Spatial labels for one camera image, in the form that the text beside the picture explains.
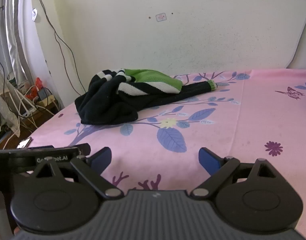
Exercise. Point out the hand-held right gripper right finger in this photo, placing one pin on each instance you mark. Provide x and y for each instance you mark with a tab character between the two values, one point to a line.
209	160

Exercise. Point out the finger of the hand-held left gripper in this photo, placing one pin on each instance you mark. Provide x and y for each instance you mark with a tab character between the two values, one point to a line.
84	148

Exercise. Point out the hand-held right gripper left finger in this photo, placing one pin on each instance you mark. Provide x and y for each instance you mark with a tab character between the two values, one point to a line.
102	158

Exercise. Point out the black green white striped sweater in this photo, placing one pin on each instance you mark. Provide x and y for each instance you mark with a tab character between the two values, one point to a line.
105	100

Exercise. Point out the phone in brown case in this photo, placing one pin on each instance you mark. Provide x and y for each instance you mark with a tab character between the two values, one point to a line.
24	143

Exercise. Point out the pink floral bed sheet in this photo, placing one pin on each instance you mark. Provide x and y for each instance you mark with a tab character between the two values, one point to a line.
243	120

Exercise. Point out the wooden shelf board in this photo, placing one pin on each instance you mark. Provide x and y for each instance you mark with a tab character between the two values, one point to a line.
49	100

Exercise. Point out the white patterned fabric panel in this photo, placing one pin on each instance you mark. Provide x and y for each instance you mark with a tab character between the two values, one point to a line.
5	100

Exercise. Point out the black charger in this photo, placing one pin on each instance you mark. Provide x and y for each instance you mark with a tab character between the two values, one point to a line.
43	93

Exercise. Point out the red plastic object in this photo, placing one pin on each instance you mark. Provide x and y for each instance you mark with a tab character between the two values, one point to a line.
38	82

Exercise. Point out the grey curtain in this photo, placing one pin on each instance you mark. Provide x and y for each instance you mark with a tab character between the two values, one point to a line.
7	30

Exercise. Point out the white wall tag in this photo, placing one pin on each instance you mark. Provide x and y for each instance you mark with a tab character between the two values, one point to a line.
34	13

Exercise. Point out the small pink wall sticker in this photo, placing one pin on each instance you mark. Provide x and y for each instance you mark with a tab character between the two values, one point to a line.
161	17

